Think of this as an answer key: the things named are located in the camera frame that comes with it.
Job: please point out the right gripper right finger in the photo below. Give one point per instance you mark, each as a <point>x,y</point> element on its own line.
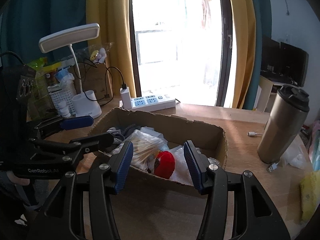
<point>210,180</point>

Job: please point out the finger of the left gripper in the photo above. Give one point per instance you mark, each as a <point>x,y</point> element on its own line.
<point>58,123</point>
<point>73,151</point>

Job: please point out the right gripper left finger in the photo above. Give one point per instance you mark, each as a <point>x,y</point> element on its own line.
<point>104,180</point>

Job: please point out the red round object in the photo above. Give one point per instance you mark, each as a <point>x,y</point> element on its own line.
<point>164,165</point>

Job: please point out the cotton swab bag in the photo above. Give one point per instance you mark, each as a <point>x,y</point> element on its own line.
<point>145,148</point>

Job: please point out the white foam net sleeve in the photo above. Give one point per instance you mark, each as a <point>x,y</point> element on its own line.
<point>181,173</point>

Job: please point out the black sock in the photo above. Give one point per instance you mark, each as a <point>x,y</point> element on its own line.
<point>120,134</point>

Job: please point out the white paper towel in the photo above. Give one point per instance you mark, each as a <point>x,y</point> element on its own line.
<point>152,132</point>

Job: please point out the left hand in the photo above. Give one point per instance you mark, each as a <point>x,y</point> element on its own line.
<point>9,178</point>

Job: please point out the green snack bag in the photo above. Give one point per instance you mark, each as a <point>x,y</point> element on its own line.
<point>40,103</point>

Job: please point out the white perforated basket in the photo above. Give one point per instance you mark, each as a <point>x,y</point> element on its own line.
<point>59,94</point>

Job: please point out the white desk lamp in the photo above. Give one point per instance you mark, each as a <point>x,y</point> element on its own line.
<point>84,104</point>

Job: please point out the brown cardboard box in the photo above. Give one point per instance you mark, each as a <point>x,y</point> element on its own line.
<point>210,139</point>

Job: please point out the brown paper bag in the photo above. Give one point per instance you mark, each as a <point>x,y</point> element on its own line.
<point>94,77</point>

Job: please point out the white USB charger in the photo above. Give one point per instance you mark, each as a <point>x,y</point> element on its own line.
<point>126,98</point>

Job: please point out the plush toys in bag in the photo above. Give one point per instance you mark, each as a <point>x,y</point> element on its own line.
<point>98,56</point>

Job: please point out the white power strip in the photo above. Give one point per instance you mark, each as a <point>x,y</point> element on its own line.
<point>152,103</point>

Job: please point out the clear plastic bag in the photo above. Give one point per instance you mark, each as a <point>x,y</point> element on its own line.
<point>295,154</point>

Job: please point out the white TV stand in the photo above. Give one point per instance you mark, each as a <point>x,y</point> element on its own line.
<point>266,94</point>

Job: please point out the yellow tissue pack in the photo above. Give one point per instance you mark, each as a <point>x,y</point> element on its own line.
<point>309,187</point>

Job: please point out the steel travel mug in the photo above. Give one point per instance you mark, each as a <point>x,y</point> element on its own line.
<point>287,116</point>

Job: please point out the teal curtain left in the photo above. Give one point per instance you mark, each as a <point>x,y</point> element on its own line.
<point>25,22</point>

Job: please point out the teal curtain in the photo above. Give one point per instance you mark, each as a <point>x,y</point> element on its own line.
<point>263,19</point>
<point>25,22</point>

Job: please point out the yellow curtain left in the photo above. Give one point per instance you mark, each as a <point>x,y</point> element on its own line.
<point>113,16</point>

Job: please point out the yellow curtain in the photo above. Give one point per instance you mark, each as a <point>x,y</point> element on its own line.
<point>113,16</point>
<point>245,36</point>

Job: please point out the yellow curtain right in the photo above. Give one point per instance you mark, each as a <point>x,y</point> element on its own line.
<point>245,36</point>

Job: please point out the teal curtain right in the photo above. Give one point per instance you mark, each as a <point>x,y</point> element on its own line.
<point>263,19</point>

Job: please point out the black window frame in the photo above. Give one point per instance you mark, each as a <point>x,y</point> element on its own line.
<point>182,49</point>

